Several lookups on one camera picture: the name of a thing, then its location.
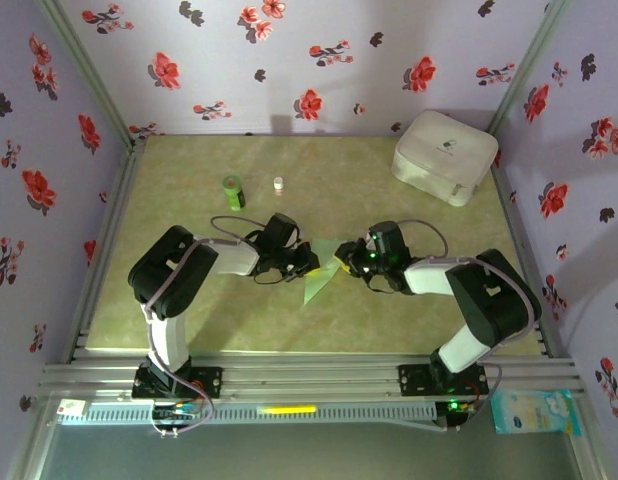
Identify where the light green paper sheet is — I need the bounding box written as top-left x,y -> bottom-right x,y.
303,238 -> 343,307

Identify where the green bottle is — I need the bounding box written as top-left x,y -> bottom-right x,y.
222,174 -> 248,213

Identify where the white zippered case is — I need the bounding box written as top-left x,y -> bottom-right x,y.
391,109 -> 500,208

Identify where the yellow strip label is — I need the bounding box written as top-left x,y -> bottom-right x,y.
257,404 -> 318,416

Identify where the blue wet wipes packet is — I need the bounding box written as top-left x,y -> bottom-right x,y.
489,388 -> 583,437

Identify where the small white box red mark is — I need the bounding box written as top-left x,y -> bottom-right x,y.
57,398 -> 89,419

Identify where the thin black left gripper cable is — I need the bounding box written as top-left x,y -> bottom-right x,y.
252,269 -> 290,286

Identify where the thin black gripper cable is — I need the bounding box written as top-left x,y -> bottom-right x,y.
252,269 -> 290,286
368,277 -> 405,296

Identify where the thin black right gripper cable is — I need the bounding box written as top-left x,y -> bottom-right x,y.
368,277 -> 405,296

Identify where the lilac right arm cable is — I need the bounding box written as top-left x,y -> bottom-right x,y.
402,218 -> 540,434

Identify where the lilac arm cable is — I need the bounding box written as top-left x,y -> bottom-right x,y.
402,218 -> 540,434
144,215 -> 270,439

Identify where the lilac left arm cable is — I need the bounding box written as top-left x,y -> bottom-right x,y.
144,215 -> 270,439

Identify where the aluminium mounting rail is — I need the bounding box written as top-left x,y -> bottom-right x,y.
38,351 -> 588,401

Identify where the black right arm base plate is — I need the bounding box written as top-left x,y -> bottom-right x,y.
397,363 -> 490,397

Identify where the aluminium table side rail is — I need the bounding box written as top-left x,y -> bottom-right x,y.
61,139 -> 149,365
491,162 -> 565,359

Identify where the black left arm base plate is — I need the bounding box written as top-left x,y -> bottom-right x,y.
131,363 -> 224,400

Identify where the grey slotted cable duct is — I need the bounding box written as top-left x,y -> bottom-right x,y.
56,401 -> 439,427

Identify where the aluminium frame post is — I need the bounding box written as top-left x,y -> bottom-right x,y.
568,394 -> 613,480
34,0 -> 143,149
6,394 -> 58,480
487,0 -> 574,137

